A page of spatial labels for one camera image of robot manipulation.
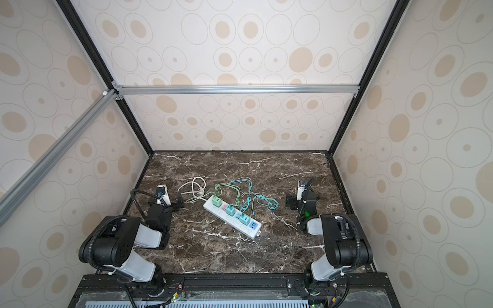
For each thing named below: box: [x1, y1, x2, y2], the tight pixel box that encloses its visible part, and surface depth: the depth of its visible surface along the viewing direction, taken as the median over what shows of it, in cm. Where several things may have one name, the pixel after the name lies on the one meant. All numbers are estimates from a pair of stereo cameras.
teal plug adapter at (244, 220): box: [239, 215, 250, 226], surface depth 87 cm
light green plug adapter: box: [211, 195, 223, 208], surface depth 92 cm
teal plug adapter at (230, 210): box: [225, 205, 236, 217], surface depth 89 cm
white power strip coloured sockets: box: [202, 198, 262, 240], surface depth 91 cm
